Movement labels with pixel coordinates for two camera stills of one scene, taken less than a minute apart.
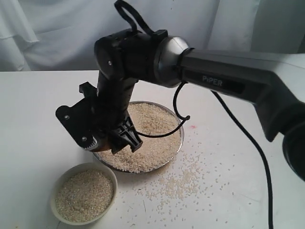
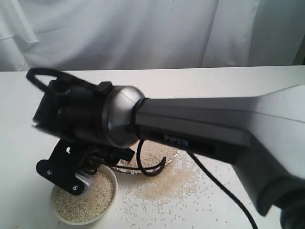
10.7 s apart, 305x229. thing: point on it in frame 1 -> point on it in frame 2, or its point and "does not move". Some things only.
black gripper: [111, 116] -> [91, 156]
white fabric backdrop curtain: [60, 35] does not move
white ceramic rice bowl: [83, 193] does not move
